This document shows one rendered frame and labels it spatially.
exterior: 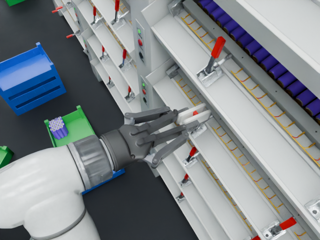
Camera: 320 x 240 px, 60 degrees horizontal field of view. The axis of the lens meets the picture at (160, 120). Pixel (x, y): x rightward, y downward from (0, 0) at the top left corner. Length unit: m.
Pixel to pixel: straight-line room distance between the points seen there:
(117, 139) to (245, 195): 0.30
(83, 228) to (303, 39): 0.44
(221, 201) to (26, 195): 0.52
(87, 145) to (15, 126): 1.24
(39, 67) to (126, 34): 0.89
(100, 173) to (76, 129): 1.06
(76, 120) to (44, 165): 1.13
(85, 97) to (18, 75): 0.37
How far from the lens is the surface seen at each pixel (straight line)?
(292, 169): 0.46
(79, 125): 1.57
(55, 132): 1.51
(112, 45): 1.14
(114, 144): 0.50
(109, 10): 0.98
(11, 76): 1.72
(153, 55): 0.68
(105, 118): 1.59
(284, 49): 0.33
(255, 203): 0.63
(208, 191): 0.83
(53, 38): 2.09
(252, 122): 0.47
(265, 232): 0.63
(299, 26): 0.33
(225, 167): 0.65
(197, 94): 0.68
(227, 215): 0.82
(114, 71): 1.32
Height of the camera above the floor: 1.33
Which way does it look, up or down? 59 degrees down
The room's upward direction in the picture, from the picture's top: straight up
